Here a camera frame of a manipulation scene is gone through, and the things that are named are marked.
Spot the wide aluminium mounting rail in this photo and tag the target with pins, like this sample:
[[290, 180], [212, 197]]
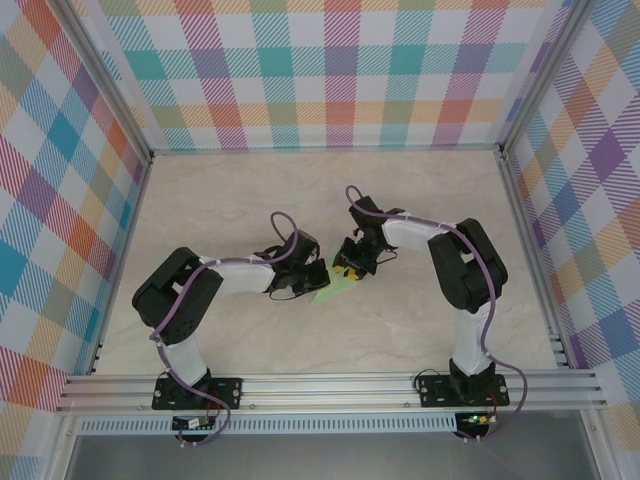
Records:
[[325, 392]]

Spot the thin aluminium wall rail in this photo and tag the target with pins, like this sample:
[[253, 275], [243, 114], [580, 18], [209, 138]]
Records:
[[325, 150]]

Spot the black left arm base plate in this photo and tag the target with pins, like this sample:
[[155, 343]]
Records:
[[227, 392]]

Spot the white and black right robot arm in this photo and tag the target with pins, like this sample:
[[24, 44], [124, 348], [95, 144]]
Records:
[[412, 231]]

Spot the aluminium corner post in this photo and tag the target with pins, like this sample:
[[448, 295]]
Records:
[[545, 80], [107, 85]]

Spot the small black circuit board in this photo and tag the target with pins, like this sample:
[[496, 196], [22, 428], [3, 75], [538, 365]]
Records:
[[187, 424]]

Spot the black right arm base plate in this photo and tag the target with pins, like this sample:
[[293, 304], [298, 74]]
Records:
[[435, 391]]

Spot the circuit board with green light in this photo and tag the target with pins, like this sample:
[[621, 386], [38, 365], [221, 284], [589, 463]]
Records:
[[477, 419]]

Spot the aluminium side rail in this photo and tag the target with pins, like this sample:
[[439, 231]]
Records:
[[536, 265], [122, 265]]

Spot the grey metal sheet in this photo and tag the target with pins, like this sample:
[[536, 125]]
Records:
[[325, 460]]

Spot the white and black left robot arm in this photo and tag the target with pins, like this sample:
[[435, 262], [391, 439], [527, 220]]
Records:
[[240, 275]]

